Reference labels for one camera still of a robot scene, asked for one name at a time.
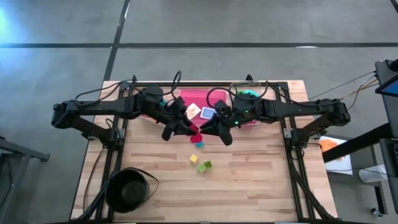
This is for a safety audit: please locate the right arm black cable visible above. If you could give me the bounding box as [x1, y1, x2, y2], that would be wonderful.
[206, 80, 270, 110]

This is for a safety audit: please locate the grey metal cart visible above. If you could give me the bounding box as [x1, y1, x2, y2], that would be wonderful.
[0, 136, 51, 220]

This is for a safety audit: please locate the white square tile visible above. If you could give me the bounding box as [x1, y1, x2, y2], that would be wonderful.
[185, 103, 202, 121]

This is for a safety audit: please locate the yellow grey wire bundle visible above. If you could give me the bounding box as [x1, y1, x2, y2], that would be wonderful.
[307, 70, 379, 110]

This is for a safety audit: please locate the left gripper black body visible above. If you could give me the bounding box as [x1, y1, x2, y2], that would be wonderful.
[161, 96, 189, 127]

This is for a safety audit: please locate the black diagonal beam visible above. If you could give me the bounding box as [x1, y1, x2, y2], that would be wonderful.
[322, 122, 393, 164]

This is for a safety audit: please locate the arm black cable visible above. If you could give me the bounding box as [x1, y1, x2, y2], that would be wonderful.
[206, 80, 270, 110]
[74, 70, 183, 103]

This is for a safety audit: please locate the dark grey cabinet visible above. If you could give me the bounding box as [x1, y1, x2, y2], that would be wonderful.
[374, 58, 398, 216]

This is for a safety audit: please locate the black pumpkin bucket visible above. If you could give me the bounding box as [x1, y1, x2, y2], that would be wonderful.
[104, 167, 160, 215]

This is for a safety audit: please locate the orange object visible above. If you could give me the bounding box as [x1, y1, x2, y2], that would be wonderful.
[321, 139, 340, 154]

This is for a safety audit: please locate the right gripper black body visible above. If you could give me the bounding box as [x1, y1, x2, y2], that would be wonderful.
[214, 99, 239, 128]

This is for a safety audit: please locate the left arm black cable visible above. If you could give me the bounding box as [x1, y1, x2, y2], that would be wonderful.
[74, 70, 183, 103]

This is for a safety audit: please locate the clear plastic bin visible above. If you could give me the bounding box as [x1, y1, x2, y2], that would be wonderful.
[229, 80, 265, 128]

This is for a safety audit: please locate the blue playing card box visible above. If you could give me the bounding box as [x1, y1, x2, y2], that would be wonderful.
[200, 106, 216, 121]

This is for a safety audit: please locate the black aluminium table frame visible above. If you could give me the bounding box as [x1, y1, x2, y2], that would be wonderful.
[74, 80, 338, 223]

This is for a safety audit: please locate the pink plastic bin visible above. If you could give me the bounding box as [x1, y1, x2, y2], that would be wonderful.
[179, 88, 233, 127]

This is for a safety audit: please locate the white paper sheet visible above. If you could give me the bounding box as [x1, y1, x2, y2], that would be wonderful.
[319, 135, 354, 175]

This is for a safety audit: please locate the blue screen laptop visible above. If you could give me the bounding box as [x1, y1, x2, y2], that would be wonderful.
[374, 73, 398, 97]

